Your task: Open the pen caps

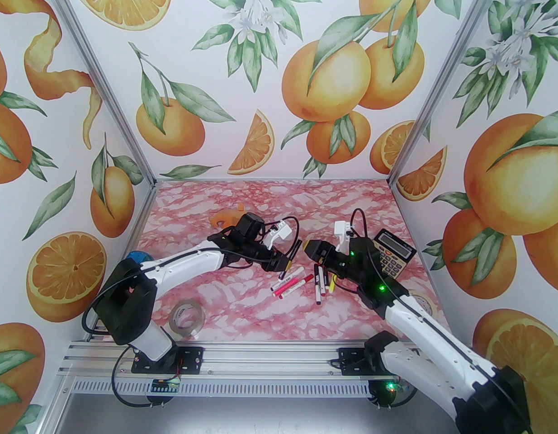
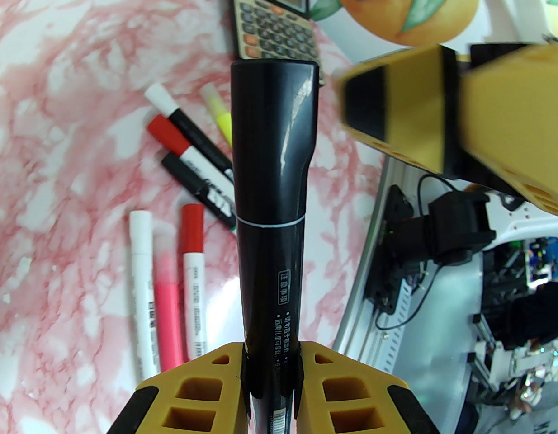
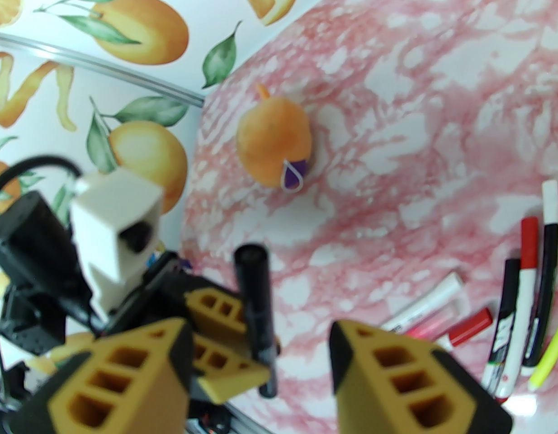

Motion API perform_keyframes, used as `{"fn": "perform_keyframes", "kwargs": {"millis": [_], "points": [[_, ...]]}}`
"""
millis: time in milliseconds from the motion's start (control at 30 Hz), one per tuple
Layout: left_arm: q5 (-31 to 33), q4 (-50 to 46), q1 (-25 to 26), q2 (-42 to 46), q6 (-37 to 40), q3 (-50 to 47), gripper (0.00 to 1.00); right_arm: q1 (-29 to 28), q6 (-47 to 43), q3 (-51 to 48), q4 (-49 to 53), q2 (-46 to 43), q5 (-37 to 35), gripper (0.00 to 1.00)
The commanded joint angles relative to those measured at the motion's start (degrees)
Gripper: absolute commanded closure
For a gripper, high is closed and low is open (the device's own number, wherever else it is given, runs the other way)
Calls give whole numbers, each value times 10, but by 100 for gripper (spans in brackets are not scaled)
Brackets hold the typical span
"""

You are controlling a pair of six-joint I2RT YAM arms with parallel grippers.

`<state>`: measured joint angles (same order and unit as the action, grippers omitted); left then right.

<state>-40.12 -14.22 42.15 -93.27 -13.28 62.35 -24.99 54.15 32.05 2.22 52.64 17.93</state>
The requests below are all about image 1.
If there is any pink marker pen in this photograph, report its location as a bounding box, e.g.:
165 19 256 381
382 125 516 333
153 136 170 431
271 267 305 292

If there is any red marker pen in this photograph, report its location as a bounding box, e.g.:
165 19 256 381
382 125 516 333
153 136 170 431
276 277 313 298

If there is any orange plastic toy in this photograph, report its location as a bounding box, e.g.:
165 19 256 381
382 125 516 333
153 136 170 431
210 205 246 229

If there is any black and grey calculator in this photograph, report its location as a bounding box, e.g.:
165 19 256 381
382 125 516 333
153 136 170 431
372 230 417 280

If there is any beige tape roll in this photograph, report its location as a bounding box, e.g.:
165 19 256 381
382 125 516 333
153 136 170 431
408 290 438 317

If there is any clear tape roll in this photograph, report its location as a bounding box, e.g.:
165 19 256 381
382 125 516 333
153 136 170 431
169 300 203 335

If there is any slotted aluminium strip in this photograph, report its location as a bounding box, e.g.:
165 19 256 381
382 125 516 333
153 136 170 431
71 378 374 396

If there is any small board green light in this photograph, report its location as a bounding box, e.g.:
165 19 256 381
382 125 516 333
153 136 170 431
379 379 410 396

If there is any black left camera cable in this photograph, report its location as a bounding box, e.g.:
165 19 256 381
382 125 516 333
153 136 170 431
261 217 302 243

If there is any black camera cable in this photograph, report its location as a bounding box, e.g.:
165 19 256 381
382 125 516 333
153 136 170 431
261 217 302 243
350 208 368 239

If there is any black right camera cable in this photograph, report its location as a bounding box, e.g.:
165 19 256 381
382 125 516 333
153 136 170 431
350 208 368 239

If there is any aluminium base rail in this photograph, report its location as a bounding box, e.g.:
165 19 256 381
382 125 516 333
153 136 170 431
57 338 388 381

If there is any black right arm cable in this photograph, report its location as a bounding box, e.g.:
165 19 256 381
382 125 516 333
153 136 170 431
367 242 533 434

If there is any black base cable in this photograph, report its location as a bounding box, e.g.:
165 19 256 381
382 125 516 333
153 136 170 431
113 351 171 409

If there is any aluminium corner post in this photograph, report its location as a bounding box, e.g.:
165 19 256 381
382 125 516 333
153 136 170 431
389 0 494 184
44 0 156 184

